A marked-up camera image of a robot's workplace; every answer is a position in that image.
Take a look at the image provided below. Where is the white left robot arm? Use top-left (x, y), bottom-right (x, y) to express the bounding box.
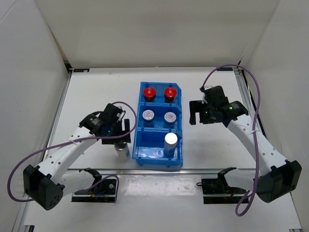
top-left (23, 103), bottom-right (130, 210)

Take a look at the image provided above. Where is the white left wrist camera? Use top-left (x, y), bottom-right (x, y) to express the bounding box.
top-left (117, 106), bottom-right (126, 121)

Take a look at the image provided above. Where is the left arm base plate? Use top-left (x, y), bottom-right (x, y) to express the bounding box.
top-left (71, 175), bottom-right (119, 203)

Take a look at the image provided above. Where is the aluminium frame rail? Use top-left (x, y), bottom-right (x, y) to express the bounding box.
top-left (233, 69), bottom-right (276, 175)

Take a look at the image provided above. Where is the red lid jar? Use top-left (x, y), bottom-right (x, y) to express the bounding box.
top-left (164, 87), bottom-right (177, 103)
top-left (143, 87), bottom-right (156, 102)

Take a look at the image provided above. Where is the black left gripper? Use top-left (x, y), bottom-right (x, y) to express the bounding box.
top-left (101, 118), bottom-right (130, 145)

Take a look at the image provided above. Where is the blue bin front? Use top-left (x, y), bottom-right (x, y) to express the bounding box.
top-left (132, 128), bottom-right (183, 168)

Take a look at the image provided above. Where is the silver lid bottle front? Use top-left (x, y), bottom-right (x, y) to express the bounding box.
top-left (114, 142), bottom-right (130, 161)

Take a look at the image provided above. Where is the silver lid bottle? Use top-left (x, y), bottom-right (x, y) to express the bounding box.
top-left (114, 142), bottom-right (130, 161)
top-left (164, 132), bottom-right (178, 156)

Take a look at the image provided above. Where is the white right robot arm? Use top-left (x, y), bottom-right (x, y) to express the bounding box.
top-left (189, 86), bottom-right (302, 203)

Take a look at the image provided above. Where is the white lid jar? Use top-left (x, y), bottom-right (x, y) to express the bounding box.
top-left (142, 110), bottom-right (155, 128)
top-left (164, 112), bottom-right (177, 129)

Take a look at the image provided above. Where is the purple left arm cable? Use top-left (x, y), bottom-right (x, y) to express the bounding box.
top-left (7, 101), bottom-right (138, 203)

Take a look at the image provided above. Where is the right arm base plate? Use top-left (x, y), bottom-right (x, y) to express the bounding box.
top-left (196, 179), bottom-right (246, 204)

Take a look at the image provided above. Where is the white lid jar front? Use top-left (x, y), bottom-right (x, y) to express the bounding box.
top-left (142, 110), bottom-right (155, 128)

